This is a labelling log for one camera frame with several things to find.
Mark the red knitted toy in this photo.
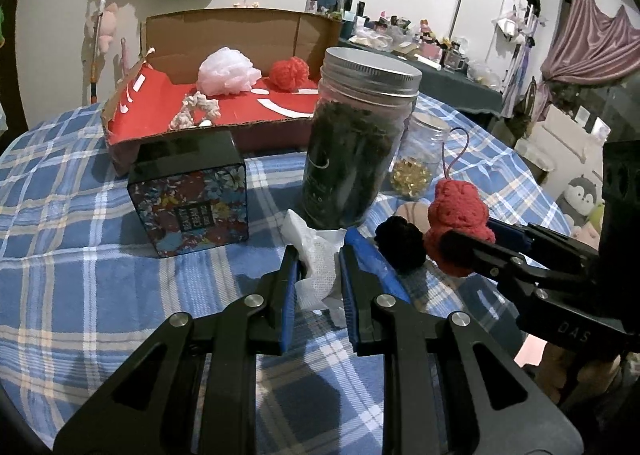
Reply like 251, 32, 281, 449
422, 126, 497, 279

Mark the beige round cushion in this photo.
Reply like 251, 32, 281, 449
395, 201, 431, 234

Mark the black pom pom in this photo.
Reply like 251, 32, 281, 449
374, 215, 426, 275

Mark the blue white cloth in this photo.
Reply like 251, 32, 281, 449
344, 227, 411, 303

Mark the white tissue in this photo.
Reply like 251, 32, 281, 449
281, 209, 346, 328

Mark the beige floral scrunchie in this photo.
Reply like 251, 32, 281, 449
168, 91, 220, 131

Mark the penguin plush toy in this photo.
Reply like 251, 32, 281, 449
556, 175, 601, 231

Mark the small jar with gold beads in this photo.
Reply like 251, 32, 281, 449
390, 111, 450, 199

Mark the blue plaid tablecloth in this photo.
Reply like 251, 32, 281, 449
0, 92, 573, 455

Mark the dark green covered side table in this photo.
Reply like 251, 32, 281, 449
338, 38, 502, 117

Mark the glass jar with metal lid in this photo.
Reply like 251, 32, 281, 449
302, 46, 422, 230

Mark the black floral box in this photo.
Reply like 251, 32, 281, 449
127, 130, 248, 258

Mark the pink curtain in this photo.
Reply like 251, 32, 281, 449
533, 0, 639, 122

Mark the white refrigerator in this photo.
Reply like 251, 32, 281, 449
451, 0, 519, 74

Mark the red mesh bath pouf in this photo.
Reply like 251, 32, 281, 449
269, 56, 309, 92

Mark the cardboard box with red lining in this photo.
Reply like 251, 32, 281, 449
101, 7, 341, 175

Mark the pink plush on mop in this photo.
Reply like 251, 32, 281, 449
86, 2, 118, 55

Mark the orange handled mop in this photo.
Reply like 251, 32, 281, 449
90, 0, 106, 104

